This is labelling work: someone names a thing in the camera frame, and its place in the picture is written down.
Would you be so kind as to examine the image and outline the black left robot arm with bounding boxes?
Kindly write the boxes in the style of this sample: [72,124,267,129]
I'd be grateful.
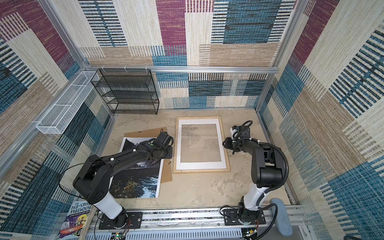
[73,132,174,229]

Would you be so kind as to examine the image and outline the light wooden picture frame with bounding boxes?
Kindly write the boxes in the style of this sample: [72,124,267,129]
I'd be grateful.
[172,115,231,174]

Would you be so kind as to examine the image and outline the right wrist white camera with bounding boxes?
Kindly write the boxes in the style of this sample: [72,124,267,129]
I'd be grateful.
[230,126,240,140]

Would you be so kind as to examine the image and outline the white photo mat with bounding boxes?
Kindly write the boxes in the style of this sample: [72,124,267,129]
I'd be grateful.
[175,118,228,171]

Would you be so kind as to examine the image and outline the white bordered dark photo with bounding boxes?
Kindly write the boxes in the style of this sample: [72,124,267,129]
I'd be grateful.
[108,137,165,199]

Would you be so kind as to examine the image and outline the black wire mesh shelf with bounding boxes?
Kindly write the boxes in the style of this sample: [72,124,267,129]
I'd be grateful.
[91,68,160,115]

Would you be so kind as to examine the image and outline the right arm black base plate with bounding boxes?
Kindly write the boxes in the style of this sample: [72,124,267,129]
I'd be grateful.
[220,208,266,226]

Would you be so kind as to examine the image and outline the grey blue padded object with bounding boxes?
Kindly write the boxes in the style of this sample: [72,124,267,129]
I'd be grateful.
[271,198,293,237]

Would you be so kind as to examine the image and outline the colourful treehouse book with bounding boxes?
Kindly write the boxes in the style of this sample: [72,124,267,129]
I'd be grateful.
[56,201,92,240]

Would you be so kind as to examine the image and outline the brown cardboard backing board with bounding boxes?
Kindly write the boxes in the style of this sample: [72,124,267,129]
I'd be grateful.
[124,127,173,183]

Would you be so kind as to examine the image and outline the black corrugated cable hose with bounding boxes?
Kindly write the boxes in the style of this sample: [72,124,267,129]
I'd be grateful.
[232,119,290,240]

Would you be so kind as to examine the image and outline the white wire mesh basket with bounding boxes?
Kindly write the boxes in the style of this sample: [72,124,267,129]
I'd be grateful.
[36,71,96,135]

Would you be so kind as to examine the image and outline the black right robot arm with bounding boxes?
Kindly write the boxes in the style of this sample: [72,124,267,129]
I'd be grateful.
[223,138,289,225]

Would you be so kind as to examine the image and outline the aluminium front rail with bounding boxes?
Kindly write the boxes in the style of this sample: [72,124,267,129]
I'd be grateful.
[83,205,307,240]

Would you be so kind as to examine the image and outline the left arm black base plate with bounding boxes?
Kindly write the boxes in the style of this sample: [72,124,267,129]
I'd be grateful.
[98,212,143,230]

